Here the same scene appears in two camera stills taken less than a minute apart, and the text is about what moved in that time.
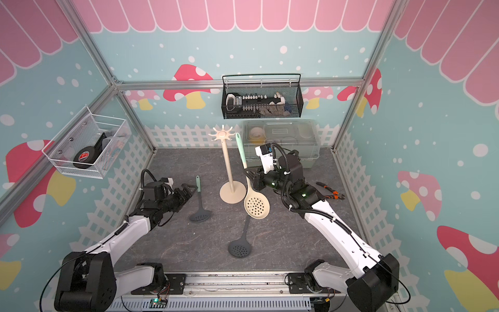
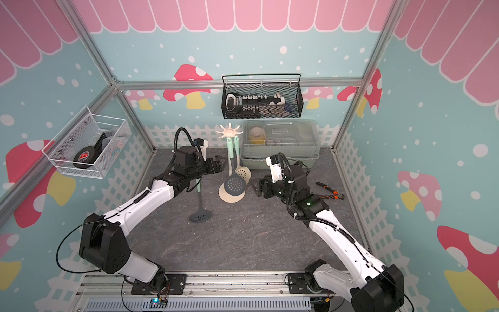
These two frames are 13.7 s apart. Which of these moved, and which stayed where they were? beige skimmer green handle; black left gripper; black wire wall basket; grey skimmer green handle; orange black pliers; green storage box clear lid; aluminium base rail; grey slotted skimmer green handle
Moved: grey skimmer green handle; beige skimmer green handle; black left gripper
Stayed: aluminium base rail; grey slotted skimmer green handle; green storage box clear lid; black wire wall basket; orange black pliers
